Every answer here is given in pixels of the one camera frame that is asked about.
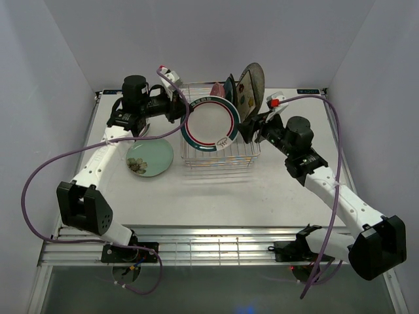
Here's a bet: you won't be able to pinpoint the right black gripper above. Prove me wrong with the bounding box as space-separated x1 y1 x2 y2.
234 110 294 158

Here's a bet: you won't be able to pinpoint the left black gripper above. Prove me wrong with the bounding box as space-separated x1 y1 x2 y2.
141 88 194 124

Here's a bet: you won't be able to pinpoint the cream floral square plate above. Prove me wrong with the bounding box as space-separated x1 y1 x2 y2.
236 70 255 122

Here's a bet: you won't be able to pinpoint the white plate green rim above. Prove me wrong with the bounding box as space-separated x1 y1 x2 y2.
138 119 151 137
181 96 240 152

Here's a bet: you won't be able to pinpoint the wire dish rack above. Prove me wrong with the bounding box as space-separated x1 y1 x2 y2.
181 83 261 167

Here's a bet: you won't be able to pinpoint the speckled round plate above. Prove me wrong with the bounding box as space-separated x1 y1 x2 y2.
240 62 265 115

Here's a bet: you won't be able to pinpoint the pink dotted plate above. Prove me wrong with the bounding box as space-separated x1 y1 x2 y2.
210 82 225 98

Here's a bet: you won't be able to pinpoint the teal square plate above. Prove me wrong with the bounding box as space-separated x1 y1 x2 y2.
223 77 234 103

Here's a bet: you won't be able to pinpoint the mint green flower plate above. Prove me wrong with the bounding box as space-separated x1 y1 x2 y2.
126 139 173 177

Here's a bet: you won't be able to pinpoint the black floral square plate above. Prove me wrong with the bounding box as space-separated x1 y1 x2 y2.
229 73 238 107

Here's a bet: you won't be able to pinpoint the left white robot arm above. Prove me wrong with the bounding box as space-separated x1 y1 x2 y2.
56 67 191 262

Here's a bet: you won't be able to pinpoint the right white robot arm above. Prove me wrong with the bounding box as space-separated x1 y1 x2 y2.
238 114 407 281

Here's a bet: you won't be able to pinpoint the right blue table label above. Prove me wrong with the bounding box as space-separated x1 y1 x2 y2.
297 89 320 95

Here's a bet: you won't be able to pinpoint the blue table label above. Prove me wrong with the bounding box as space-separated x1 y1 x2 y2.
297 89 320 95
102 89 122 96

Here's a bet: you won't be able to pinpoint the left blue table label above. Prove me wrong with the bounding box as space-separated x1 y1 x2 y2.
102 89 122 96

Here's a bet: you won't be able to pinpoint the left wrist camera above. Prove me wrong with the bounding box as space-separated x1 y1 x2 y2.
158 65 182 100

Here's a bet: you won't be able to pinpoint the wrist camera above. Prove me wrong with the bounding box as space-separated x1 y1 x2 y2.
265 92 289 122
158 65 182 100

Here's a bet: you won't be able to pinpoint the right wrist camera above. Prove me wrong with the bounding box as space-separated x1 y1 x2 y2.
265 92 289 122

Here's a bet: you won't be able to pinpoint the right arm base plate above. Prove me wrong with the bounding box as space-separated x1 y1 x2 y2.
268 240 318 262

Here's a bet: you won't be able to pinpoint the aluminium frame rails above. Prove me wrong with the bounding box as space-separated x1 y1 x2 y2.
37 88 393 268

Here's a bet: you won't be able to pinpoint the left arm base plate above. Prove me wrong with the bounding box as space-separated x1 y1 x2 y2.
100 244 158 264

